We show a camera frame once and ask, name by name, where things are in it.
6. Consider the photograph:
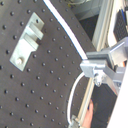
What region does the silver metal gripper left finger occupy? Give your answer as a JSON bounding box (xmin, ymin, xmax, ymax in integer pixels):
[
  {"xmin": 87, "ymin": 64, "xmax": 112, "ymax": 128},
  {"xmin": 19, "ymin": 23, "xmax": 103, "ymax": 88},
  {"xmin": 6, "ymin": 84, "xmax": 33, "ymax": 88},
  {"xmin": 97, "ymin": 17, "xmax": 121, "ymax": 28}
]
[{"xmin": 80, "ymin": 60, "xmax": 126, "ymax": 94}]

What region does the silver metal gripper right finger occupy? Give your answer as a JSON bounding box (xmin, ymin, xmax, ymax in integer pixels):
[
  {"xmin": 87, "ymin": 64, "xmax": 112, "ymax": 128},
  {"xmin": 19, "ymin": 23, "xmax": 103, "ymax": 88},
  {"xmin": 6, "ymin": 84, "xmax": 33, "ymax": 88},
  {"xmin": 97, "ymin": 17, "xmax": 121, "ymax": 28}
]
[{"xmin": 87, "ymin": 37, "xmax": 128, "ymax": 63}]

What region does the aluminium frame rail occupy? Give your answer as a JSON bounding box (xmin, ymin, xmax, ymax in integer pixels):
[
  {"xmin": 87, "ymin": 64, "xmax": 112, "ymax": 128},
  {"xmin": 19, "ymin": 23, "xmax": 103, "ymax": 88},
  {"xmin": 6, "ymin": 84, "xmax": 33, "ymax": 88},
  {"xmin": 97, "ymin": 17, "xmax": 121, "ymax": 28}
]
[{"xmin": 78, "ymin": 0, "xmax": 114, "ymax": 128}]

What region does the black foam pad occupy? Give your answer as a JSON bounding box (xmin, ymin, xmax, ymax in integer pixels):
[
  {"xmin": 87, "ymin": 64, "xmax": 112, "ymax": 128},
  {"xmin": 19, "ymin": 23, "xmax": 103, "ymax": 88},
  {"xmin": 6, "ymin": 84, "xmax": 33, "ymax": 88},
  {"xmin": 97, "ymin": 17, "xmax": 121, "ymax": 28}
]
[{"xmin": 113, "ymin": 10, "xmax": 128, "ymax": 42}]

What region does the white cable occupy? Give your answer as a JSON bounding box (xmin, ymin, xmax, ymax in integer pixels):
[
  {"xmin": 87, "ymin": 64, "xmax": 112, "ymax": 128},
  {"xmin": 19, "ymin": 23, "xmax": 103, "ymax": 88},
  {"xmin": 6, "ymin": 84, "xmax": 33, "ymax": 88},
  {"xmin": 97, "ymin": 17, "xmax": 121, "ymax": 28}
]
[{"xmin": 43, "ymin": 0, "xmax": 90, "ymax": 122}]

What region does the small metal clip bottom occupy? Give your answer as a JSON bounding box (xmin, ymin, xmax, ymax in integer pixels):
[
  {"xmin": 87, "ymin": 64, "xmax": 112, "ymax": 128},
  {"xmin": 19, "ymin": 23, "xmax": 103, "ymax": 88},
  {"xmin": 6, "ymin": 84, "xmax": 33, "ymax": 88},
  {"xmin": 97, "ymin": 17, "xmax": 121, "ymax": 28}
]
[{"xmin": 68, "ymin": 115, "xmax": 82, "ymax": 128}]

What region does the silver metal cable clip bracket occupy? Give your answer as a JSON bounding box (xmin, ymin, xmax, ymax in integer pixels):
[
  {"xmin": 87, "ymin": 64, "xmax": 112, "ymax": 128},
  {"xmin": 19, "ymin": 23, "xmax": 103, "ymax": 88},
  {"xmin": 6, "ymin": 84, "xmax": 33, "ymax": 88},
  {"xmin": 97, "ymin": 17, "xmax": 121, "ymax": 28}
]
[{"xmin": 10, "ymin": 12, "xmax": 44, "ymax": 71}]

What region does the black perforated breadboard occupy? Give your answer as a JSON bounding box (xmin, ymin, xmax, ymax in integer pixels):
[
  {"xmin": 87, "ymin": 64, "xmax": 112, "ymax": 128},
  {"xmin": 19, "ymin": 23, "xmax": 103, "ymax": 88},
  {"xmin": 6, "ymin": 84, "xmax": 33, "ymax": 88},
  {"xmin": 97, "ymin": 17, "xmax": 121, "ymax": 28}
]
[{"xmin": 0, "ymin": 0, "xmax": 93, "ymax": 128}]

